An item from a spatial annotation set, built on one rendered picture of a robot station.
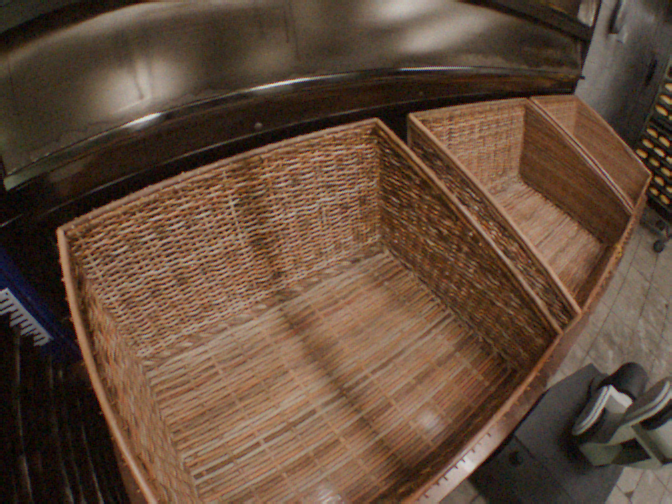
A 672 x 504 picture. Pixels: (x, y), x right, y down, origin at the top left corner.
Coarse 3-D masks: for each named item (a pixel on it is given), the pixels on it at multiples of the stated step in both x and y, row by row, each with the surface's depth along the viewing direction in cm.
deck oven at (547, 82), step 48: (48, 0) 18; (576, 0) 85; (288, 96) 46; (336, 96) 51; (384, 96) 58; (432, 96) 65; (480, 96) 75; (144, 144) 37; (192, 144) 43; (240, 144) 47; (0, 192) 27; (48, 192) 32; (96, 192) 37; (0, 240) 29; (48, 240) 36; (48, 288) 39
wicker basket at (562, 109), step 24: (552, 96) 93; (576, 96) 106; (528, 120) 89; (552, 120) 82; (576, 120) 114; (600, 120) 103; (528, 144) 94; (576, 144) 79; (600, 144) 108; (624, 144) 98; (600, 168) 74; (624, 168) 102; (624, 192) 105; (624, 216) 72
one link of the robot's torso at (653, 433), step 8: (664, 408) 37; (656, 416) 38; (664, 416) 36; (640, 424) 43; (648, 424) 40; (656, 424) 37; (664, 424) 36; (648, 432) 40; (656, 432) 37; (664, 432) 35; (656, 440) 37; (664, 440) 35; (664, 448) 35
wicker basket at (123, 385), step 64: (384, 128) 55; (192, 192) 43; (256, 192) 49; (320, 192) 56; (384, 192) 63; (448, 192) 50; (64, 256) 31; (128, 256) 40; (192, 256) 46; (320, 256) 63; (384, 256) 69; (448, 256) 55; (128, 320) 44; (192, 320) 51; (256, 320) 56; (320, 320) 57; (384, 320) 58; (448, 320) 58; (512, 320) 48; (128, 384) 35; (192, 384) 47; (320, 384) 49; (384, 384) 50; (448, 384) 50; (512, 384) 41; (128, 448) 23; (192, 448) 40; (256, 448) 41; (320, 448) 42; (448, 448) 39
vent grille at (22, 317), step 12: (0, 300) 31; (12, 300) 32; (0, 312) 31; (12, 312) 33; (24, 312) 35; (12, 324) 34; (24, 324) 35; (36, 324) 37; (36, 336) 38; (48, 336) 40
